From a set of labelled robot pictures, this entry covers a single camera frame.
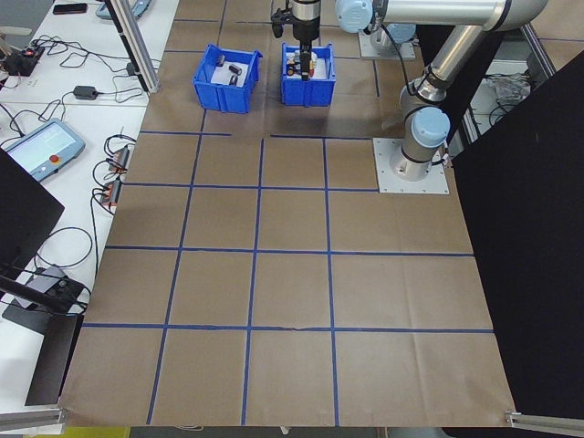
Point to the bare person forearm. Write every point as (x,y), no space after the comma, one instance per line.
(3,45)

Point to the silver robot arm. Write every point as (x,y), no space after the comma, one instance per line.
(401,34)
(451,50)

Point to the black flat panel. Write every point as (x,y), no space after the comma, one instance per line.
(52,360)

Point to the black cylindrical battery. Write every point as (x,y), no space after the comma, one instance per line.
(222,59)
(235,68)
(233,80)

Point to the black power adapter brick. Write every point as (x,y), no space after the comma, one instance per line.
(132,69)
(85,92)

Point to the black monitor stand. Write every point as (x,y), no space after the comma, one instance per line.
(32,294)

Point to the white side table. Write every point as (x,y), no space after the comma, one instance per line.
(55,25)
(68,205)

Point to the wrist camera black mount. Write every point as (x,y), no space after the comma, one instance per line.
(277,25)

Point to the light blue teach pendant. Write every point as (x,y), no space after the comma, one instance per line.
(141,7)
(41,146)

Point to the tall aluminium profile post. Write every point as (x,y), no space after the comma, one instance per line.
(137,45)

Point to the black fabric frame cover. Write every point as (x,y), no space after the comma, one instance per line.
(524,228)

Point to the black device red parts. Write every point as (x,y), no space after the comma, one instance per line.
(22,63)

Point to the blue plastic storage bin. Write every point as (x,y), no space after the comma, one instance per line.
(296,96)
(219,100)

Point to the black monitor panel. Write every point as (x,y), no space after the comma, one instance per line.
(23,214)

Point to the metal V-shaped bar frame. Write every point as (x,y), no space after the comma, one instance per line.
(538,45)

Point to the white switch contact block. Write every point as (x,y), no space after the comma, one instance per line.
(294,57)

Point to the black smartphone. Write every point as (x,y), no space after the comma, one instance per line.
(69,8)

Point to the aluminium profile table bracket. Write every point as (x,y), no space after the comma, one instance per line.
(547,422)
(27,417)

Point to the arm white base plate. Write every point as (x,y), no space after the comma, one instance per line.
(388,182)
(388,54)

